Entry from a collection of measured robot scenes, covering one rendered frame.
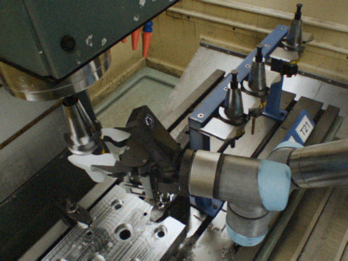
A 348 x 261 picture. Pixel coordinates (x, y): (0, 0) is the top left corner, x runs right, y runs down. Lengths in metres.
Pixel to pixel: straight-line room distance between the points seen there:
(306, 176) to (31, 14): 0.52
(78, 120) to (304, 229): 0.80
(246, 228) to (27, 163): 0.76
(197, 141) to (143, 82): 1.23
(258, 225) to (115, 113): 1.31
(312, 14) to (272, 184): 0.97
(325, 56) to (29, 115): 1.08
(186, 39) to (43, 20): 1.55
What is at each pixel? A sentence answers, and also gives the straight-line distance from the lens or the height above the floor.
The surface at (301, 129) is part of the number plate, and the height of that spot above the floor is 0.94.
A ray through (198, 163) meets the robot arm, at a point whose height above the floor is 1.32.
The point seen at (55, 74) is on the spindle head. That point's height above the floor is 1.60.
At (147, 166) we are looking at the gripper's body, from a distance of 0.56.
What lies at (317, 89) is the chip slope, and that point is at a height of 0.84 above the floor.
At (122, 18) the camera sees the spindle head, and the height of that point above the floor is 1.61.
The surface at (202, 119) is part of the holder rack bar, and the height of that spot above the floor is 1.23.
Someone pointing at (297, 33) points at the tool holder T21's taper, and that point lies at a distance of 0.99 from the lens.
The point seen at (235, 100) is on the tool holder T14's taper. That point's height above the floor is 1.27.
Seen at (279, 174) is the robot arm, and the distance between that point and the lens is 0.54.
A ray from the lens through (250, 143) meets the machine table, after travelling 1.15.
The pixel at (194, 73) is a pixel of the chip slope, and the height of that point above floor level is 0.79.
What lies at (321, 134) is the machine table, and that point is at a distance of 1.23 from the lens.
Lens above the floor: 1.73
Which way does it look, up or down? 44 degrees down
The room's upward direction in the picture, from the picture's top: 7 degrees counter-clockwise
